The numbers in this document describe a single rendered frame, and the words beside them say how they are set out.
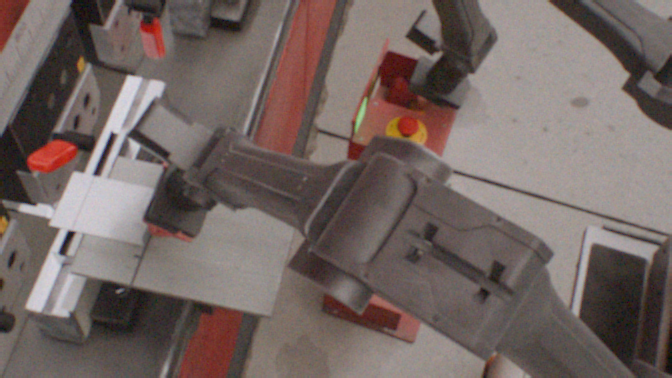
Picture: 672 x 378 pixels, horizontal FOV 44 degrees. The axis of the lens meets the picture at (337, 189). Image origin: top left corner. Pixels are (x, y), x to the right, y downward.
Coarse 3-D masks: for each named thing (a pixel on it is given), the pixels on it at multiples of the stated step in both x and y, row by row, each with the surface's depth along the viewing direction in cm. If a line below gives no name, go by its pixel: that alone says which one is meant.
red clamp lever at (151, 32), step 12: (132, 0) 96; (144, 0) 96; (156, 0) 96; (144, 12) 96; (156, 12) 96; (144, 24) 98; (156, 24) 98; (144, 36) 100; (156, 36) 100; (144, 48) 102; (156, 48) 101
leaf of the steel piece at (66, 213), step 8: (72, 176) 111; (80, 176) 112; (88, 176) 112; (72, 184) 111; (80, 184) 111; (88, 184) 111; (72, 192) 110; (80, 192) 110; (64, 200) 109; (72, 200) 110; (80, 200) 110; (56, 208) 109; (64, 208) 109; (72, 208) 109; (80, 208) 109; (56, 216) 108; (64, 216) 108; (72, 216) 108; (56, 224) 108; (64, 224) 108; (72, 224) 108
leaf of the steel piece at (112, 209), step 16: (96, 192) 110; (112, 192) 111; (128, 192) 111; (144, 192) 111; (96, 208) 109; (112, 208) 109; (128, 208) 109; (144, 208) 110; (80, 224) 108; (96, 224) 108; (112, 224) 108; (128, 224) 108; (144, 224) 108; (128, 240) 107; (144, 240) 106
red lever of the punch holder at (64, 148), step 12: (72, 132) 84; (48, 144) 79; (60, 144) 80; (72, 144) 81; (84, 144) 83; (36, 156) 76; (48, 156) 76; (60, 156) 78; (72, 156) 81; (36, 168) 76; (48, 168) 76
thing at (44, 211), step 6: (6, 204) 108; (12, 204) 108; (18, 204) 108; (42, 204) 109; (12, 210) 108; (18, 210) 108; (24, 210) 108; (30, 210) 108; (36, 210) 108; (42, 210) 108; (48, 210) 108; (54, 210) 108; (36, 216) 109; (42, 216) 108; (48, 216) 108
